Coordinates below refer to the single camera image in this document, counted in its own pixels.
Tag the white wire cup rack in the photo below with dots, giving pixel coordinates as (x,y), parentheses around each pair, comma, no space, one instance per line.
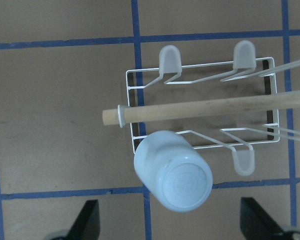
(244,66)

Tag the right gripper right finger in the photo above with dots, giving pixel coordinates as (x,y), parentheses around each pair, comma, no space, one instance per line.
(257,224)

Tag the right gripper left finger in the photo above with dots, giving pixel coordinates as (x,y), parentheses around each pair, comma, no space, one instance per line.
(87,224)

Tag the light blue cup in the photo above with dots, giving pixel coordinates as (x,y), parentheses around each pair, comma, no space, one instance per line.
(178,177)

